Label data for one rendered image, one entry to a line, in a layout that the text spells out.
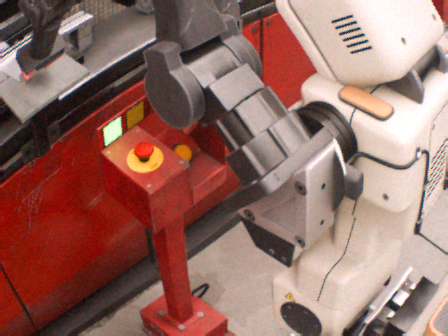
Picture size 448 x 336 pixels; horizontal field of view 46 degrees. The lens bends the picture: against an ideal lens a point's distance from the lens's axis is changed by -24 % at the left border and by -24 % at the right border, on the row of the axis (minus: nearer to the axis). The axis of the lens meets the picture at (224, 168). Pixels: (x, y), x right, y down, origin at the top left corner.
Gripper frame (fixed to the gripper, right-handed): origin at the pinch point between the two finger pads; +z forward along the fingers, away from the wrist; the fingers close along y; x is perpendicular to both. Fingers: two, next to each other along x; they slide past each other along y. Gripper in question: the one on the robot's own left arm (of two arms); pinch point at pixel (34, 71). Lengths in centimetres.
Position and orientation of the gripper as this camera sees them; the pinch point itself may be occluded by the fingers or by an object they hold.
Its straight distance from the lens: 116.7
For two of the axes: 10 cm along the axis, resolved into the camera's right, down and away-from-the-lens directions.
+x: 6.2, 7.9, -0.5
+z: -3.7, 3.5, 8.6
